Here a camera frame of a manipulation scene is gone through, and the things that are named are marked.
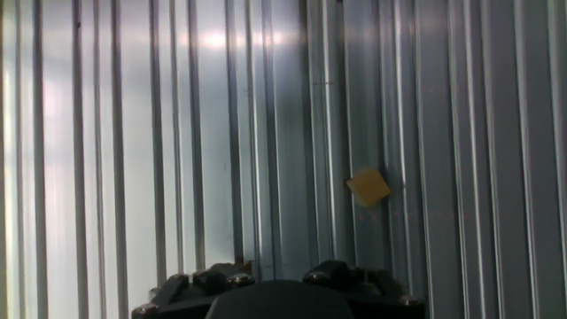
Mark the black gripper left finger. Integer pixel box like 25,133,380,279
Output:
131,261,257,319

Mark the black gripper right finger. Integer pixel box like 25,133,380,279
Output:
302,259,426,319

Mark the small wooden cube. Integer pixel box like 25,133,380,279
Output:
346,167,392,208

